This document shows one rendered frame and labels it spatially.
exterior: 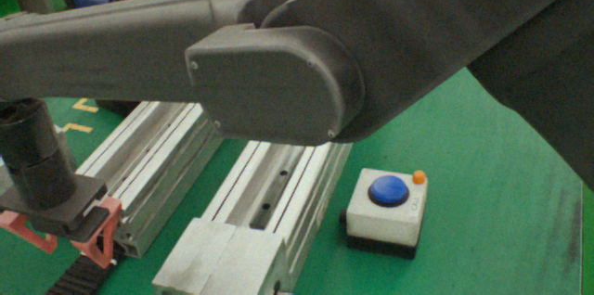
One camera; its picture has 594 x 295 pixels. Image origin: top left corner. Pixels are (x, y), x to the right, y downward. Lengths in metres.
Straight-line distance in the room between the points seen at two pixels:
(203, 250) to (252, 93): 0.36
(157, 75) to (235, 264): 0.28
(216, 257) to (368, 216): 0.18
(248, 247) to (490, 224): 0.31
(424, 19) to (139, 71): 0.18
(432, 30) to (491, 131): 0.69
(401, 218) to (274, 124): 0.42
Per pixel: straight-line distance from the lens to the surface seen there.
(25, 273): 0.74
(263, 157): 0.67
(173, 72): 0.28
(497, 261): 0.67
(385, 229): 0.62
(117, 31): 0.31
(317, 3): 0.19
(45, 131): 0.55
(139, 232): 0.68
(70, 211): 0.58
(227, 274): 0.53
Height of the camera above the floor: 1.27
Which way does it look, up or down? 36 degrees down
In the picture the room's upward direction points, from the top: 5 degrees counter-clockwise
